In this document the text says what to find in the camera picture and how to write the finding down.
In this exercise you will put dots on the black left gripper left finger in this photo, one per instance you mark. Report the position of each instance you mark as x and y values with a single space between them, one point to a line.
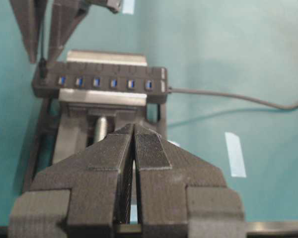
81 196

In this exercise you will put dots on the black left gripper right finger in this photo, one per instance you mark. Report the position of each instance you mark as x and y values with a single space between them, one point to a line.
181 195

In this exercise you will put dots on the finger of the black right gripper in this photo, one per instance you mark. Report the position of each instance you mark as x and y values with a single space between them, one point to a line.
28 17

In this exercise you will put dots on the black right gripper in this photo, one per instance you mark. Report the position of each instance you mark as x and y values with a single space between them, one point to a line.
66 16

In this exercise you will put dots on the black multiport USB hub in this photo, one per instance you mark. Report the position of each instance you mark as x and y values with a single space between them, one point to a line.
151 81

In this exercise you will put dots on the blue tape left of vise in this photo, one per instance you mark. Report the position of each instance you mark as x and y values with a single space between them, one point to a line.
133 214

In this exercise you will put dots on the blue tape on right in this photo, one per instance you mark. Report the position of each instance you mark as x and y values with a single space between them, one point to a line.
128 7

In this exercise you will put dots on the blue tape at bottom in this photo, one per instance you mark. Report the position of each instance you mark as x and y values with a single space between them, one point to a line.
235 155

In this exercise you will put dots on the black bench vise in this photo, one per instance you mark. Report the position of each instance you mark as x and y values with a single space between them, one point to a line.
72 116

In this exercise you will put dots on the silver vise crank handle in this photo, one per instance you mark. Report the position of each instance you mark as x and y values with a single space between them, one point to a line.
100 129

